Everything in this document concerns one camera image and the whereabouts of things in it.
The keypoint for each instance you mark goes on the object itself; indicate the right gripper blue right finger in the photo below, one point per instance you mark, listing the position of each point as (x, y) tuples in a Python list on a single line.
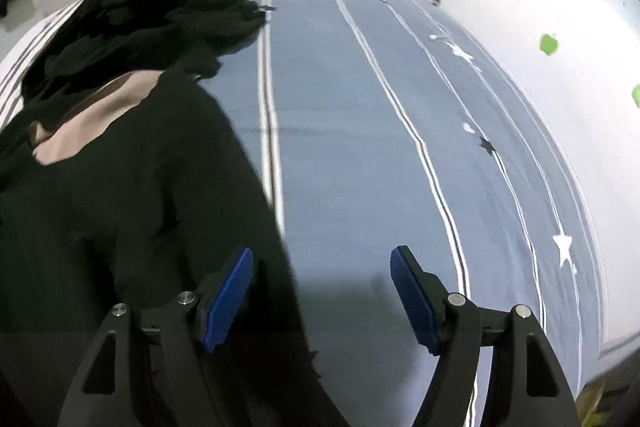
[(527, 386)]

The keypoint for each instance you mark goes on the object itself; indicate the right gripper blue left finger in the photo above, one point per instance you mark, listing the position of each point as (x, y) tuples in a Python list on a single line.
[(145, 368)]

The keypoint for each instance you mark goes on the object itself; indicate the black garment with beige lining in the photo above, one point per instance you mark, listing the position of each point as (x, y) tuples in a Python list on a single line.
[(131, 193)]

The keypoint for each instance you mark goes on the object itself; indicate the black clothes pile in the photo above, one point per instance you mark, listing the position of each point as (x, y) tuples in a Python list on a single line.
[(103, 39)]

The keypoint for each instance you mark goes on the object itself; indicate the striped star bed sheet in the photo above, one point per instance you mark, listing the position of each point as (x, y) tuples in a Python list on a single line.
[(367, 137)]

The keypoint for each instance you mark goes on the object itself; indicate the white headboard green apples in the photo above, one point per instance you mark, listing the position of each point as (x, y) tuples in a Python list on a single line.
[(577, 61)]

